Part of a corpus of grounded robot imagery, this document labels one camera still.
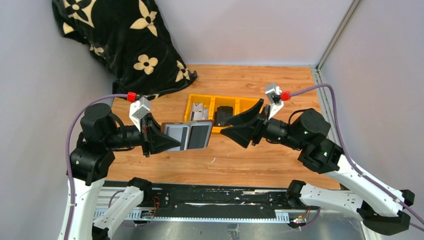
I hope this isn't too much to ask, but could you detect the yellow bin middle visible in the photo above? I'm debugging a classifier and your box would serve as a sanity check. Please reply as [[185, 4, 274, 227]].
[[209, 95, 240, 134]]

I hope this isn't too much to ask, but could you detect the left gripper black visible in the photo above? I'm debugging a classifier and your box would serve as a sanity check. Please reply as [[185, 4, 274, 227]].
[[105, 111, 182, 156]]

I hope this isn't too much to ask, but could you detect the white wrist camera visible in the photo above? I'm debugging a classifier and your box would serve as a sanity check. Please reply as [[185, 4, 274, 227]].
[[129, 97, 152, 132], [265, 82, 284, 120]]

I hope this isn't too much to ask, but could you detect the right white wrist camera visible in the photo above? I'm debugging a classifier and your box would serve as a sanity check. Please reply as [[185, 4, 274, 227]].
[[265, 82, 284, 120]]

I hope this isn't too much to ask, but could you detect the yellow bin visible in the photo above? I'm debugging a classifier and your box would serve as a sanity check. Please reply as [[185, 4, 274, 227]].
[[209, 95, 240, 134], [184, 93, 215, 122], [237, 97, 260, 114]]

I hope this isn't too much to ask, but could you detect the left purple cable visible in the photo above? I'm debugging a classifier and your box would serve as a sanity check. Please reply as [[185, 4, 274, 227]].
[[62, 92, 137, 240]]

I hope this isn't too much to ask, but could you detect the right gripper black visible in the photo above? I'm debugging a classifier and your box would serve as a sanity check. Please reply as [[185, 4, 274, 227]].
[[218, 98, 304, 150]]

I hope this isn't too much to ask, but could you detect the yellow bin right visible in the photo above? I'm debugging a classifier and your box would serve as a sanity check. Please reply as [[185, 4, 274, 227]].
[[237, 97, 260, 114]]

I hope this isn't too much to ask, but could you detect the black floral blanket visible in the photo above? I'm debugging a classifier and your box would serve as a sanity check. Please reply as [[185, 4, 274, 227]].
[[51, 0, 198, 100]]

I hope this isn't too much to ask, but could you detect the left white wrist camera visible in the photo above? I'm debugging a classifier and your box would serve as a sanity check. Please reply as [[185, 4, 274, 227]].
[[129, 97, 152, 132]]

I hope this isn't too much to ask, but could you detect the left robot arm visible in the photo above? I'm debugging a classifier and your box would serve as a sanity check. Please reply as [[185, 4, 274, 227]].
[[58, 103, 180, 240]]

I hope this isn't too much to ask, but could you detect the silver cards pile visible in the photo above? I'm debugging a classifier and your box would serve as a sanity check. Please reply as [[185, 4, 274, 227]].
[[189, 102, 209, 121]]

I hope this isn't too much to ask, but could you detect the yellow bin left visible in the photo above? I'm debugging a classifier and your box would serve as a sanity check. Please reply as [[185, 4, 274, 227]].
[[184, 93, 215, 122]]

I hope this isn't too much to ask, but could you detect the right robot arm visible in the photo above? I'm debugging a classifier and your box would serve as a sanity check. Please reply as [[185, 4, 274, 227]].
[[221, 99, 415, 236]]

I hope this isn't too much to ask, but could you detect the purple cable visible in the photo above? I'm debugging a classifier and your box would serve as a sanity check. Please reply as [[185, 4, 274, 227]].
[[62, 92, 137, 240], [280, 83, 424, 233]]

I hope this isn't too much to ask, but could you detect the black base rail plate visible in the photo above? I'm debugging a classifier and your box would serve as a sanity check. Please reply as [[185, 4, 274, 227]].
[[138, 183, 307, 220]]

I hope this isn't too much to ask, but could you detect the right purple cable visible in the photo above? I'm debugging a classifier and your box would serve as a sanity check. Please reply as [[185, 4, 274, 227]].
[[280, 83, 424, 233]]

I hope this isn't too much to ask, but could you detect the aluminium frame post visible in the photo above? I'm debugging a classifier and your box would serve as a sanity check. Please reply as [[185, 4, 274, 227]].
[[315, 0, 363, 72]]

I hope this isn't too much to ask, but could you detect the brown leather card holder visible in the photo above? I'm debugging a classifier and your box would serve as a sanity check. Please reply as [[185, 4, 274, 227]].
[[161, 120, 214, 152]]

